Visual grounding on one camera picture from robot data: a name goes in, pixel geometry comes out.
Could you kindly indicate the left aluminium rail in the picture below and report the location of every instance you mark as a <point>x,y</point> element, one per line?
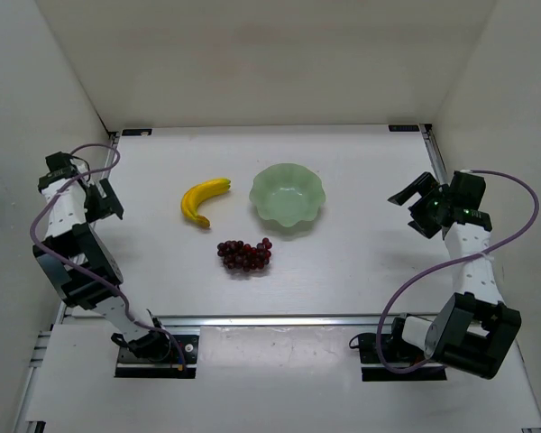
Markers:
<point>22,423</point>

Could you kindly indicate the green scalloped fruit bowl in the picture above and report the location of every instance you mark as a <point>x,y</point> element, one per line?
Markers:
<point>286,199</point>

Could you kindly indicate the yellow fake banana bunch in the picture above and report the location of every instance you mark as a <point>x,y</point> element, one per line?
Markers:
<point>198,194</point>

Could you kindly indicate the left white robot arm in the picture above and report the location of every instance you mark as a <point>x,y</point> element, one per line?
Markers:
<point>77,263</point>

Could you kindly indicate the left black corner bracket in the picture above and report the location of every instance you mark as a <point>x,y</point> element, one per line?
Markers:
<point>135,132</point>

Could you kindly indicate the front aluminium rail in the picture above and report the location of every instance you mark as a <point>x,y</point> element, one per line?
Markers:
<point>271,321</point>

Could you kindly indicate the black corner bracket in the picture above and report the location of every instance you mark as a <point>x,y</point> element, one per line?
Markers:
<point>135,132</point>
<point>403,128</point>

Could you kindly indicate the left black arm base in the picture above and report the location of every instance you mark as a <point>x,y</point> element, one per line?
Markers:
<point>161,364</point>

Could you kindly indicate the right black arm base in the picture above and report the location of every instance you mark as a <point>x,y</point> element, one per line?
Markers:
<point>396,353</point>

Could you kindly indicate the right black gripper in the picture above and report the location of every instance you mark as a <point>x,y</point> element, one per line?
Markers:
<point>423,207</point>

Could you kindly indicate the aluminium rail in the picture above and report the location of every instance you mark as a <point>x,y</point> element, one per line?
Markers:
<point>22,423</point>
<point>436,159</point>
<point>271,321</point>

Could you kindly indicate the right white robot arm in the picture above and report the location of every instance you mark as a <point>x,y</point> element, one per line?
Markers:
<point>474,330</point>

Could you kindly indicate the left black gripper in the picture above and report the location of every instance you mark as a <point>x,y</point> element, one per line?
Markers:
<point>106,204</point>

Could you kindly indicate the right aluminium rail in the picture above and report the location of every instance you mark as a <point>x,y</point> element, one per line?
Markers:
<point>436,159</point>

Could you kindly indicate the right black corner bracket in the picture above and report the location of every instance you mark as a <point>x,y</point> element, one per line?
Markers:
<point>403,128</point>

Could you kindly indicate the purple fake grape bunch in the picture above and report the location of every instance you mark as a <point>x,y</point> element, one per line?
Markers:
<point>236,255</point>

